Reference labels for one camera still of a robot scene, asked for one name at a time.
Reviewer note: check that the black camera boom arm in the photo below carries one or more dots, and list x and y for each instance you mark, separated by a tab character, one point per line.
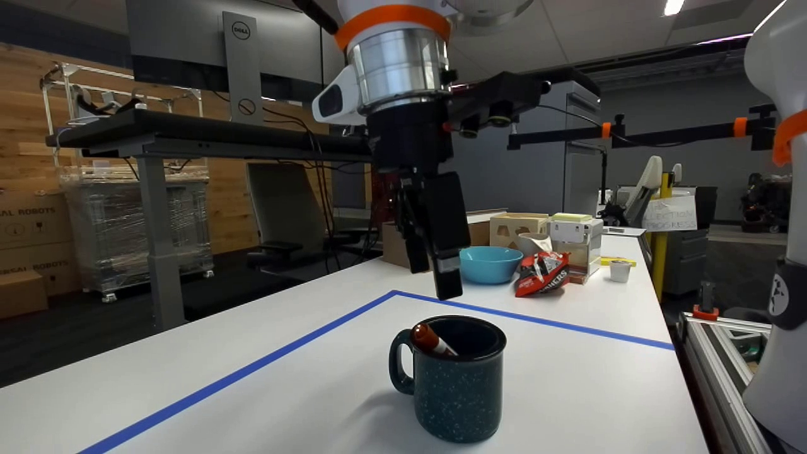
757	125

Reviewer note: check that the red and white marker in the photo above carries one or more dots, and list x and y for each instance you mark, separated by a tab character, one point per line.
425	337

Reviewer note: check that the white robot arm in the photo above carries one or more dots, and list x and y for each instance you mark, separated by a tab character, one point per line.
403	90

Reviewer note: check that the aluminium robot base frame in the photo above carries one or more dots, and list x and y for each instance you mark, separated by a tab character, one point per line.
722	360

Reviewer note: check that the red snack bag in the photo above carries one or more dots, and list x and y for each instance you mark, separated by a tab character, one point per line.
541	273

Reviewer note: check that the wire cart with wrap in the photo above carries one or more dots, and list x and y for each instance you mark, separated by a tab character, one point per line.
104	198

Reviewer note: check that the cardboard box with holes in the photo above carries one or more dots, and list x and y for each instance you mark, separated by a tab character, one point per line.
511	226

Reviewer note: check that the small white cup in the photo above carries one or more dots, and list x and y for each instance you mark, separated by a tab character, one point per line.
618	271

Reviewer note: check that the white and green box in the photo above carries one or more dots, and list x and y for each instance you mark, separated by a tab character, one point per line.
578	239

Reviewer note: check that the dell monitor back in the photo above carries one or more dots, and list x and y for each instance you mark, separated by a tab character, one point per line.
206	43

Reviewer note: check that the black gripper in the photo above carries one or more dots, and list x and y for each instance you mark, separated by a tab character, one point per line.
417	138

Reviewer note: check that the light blue bowl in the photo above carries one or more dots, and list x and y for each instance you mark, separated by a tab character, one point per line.
487	266

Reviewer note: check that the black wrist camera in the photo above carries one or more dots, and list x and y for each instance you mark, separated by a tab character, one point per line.
500	100

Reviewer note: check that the dark blue speckled mug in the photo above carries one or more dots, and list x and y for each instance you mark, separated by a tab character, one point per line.
457	397

